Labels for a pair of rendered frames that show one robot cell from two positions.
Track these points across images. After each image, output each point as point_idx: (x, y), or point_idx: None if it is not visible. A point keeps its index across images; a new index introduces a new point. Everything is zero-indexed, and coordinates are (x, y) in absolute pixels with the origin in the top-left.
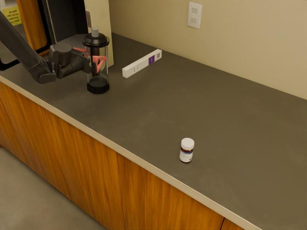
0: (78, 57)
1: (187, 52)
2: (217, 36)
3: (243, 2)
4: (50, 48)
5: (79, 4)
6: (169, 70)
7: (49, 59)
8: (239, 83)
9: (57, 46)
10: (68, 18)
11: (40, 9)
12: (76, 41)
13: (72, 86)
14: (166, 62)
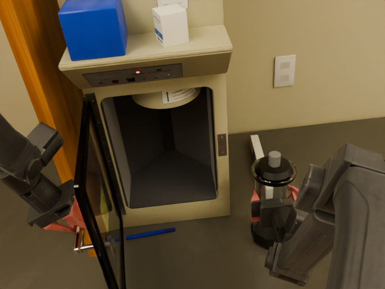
0: (287, 209)
1: (277, 120)
2: (320, 85)
3: (352, 34)
4: (297, 222)
5: (130, 128)
6: (294, 155)
7: (289, 239)
8: (374, 127)
9: (303, 211)
10: (124, 159)
11: (107, 170)
12: (152, 187)
13: (237, 258)
14: (272, 147)
